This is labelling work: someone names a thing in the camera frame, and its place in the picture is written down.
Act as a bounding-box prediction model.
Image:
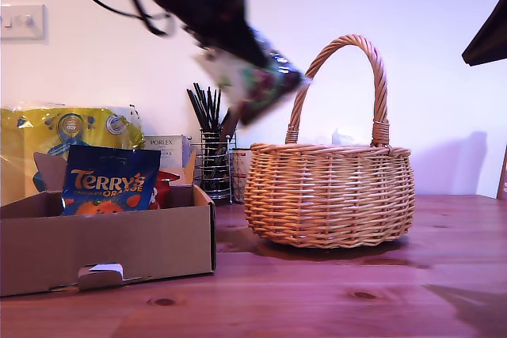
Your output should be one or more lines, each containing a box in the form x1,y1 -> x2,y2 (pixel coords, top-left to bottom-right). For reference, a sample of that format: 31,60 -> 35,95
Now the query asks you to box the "white Galaxy egg bag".
193,36 -> 311,127

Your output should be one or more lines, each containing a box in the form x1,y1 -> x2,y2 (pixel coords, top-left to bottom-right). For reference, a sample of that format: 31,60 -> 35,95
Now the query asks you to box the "red Maltesers bunnies bag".
150,169 -> 184,211

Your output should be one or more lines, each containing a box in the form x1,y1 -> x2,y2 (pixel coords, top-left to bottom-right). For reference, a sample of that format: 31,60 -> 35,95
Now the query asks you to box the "blue Terry's orange egg bag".
59,144 -> 162,217

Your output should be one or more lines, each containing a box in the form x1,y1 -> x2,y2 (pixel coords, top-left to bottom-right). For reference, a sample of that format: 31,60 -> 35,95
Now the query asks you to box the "white Porlex box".
143,134 -> 192,169

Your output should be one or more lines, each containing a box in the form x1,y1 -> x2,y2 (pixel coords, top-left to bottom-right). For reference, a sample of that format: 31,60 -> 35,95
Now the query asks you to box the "brown cardboard box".
0,146 -> 217,298

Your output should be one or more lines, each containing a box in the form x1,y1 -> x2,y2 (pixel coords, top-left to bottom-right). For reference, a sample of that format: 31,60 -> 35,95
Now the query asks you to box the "thin black stick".
185,89 -> 205,133
193,83 -> 211,133
205,86 -> 217,133
215,88 -> 223,132

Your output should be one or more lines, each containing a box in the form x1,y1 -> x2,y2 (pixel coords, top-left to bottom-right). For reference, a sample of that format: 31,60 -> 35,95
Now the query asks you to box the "clear measuring jar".
232,147 -> 254,205

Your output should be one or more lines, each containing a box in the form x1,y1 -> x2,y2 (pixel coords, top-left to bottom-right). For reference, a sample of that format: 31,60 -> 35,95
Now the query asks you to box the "yellow plastic bag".
0,102 -> 146,207

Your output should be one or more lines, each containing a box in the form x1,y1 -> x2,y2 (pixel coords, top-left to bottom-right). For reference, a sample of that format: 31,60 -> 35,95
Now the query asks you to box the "brown knife handle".
219,110 -> 238,143

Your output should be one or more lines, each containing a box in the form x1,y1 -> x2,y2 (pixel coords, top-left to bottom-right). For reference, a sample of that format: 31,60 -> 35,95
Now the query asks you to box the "wire utensil holder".
189,131 -> 238,200

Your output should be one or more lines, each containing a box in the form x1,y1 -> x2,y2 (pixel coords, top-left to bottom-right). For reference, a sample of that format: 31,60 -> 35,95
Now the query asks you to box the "woven wicker basket with handle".
244,33 -> 416,250

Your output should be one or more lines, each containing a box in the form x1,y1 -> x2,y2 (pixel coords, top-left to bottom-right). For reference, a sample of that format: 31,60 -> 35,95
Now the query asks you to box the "white light switch plate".
0,4 -> 45,41

